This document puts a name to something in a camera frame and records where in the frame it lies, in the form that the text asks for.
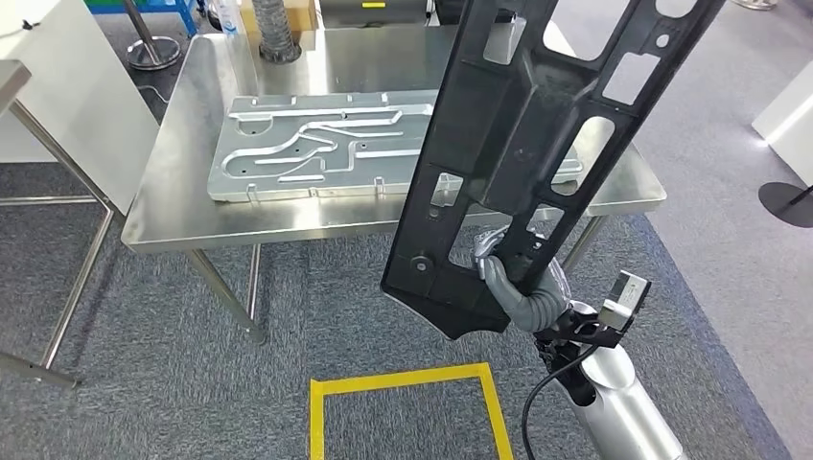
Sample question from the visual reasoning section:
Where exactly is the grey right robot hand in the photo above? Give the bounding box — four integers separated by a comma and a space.
473, 225, 571, 334

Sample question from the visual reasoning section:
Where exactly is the black plastic frame part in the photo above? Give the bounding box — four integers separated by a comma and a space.
381, 0, 726, 341

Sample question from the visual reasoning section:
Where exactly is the stainless steel workbench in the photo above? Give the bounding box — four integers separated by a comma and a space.
120, 25, 668, 347

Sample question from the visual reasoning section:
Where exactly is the stamped metal plate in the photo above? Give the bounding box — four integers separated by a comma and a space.
207, 88, 586, 204

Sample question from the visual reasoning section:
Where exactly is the yellow floor tape square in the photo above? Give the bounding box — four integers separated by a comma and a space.
309, 362, 516, 460

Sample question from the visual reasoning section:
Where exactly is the black stanchion with round base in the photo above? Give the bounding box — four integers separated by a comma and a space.
758, 182, 813, 228

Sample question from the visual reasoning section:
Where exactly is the white display block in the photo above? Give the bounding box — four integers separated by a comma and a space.
752, 59, 813, 189

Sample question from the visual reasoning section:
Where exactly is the grey laptop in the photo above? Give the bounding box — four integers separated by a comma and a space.
318, 0, 433, 30

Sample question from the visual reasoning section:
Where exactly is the cardboard box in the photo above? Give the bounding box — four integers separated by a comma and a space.
240, 0, 319, 36

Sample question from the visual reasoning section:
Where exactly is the stainless steel side table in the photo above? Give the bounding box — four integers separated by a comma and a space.
0, 58, 125, 390

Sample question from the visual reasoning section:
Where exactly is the chrome stanchion with round base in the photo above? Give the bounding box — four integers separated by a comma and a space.
124, 0, 183, 71

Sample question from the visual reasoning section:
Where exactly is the white panel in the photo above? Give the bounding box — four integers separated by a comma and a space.
0, 0, 160, 218

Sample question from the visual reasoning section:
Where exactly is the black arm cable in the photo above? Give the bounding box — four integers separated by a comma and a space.
521, 345, 601, 460

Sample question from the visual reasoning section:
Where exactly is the black ribbed hose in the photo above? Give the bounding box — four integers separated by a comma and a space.
251, 0, 303, 65

